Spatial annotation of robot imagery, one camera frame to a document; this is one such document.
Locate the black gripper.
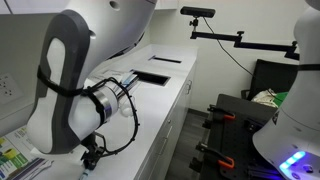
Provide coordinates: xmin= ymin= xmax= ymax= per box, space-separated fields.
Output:
xmin=80 ymin=132 xmax=108 ymax=171

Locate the colourful printed poster sheet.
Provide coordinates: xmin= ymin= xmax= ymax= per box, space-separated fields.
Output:
xmin=0 ymin=125 xmax=54 ymax=180

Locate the white blue box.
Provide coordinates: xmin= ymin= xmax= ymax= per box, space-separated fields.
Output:
xmin=119 ymin=72 xmax=141 ymax=93

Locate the white counter cabinet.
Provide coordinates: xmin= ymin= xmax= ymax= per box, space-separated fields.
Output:
xmin=33 ymin=43 xmax=200 ymax=180

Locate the white paper sheet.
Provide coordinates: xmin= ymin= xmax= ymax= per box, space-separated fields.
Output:
xmin=99 ymin=68 xmax=130 ymax=80

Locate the black orange bar clamp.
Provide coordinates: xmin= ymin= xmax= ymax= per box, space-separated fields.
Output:
xmin=201 ymin=104 xmax=236 ymax=130
xmin=189 ymin=142 xmax=236 ymax=173

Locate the black perforated breadboard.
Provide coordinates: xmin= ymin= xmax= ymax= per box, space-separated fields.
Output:
xmin=199 ymin=93 xmax=284 ymax=180

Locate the beige cloth bag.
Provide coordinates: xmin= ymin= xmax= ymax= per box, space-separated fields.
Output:
xmin=251 ymin=88 xmax=280 ymax=109

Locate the green plastic item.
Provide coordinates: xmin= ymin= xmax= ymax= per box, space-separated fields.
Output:
xmin=273 ymin=91 xmax=290 ymax=108

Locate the black office chair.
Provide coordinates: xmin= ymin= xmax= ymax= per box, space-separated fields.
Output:
xmin=240 ymin=58 xmax=300 ymax=102

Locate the black robot wrist cable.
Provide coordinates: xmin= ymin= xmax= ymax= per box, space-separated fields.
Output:
xmin=83 ymin=76 xmax=141 ymax=158

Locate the silver wire cabinet handle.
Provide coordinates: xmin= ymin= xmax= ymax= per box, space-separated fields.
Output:
xmin=158 ymin=137 xmax=168 ymax=157
xmin=185 ymin=79 xmax=194 ymax=96
xmin=165 ymin=124 xmax=175 ymax=139

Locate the white wall outlet plate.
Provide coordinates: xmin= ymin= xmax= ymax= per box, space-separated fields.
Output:
xmin=0 ymin=73 xmax=22 ymax=105

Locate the thin black camera cable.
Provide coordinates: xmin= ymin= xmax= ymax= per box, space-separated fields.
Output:
xmin=202 ymin=17 xmax=256 ymax=78

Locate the black stereo camera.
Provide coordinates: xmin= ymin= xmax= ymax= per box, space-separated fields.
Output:
xmin=180 ymin=6 xmax=217 ymax=19

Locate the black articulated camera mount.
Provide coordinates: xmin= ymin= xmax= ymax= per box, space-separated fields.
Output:
xmin=189 ymin=17 xmax=300 ymax=62

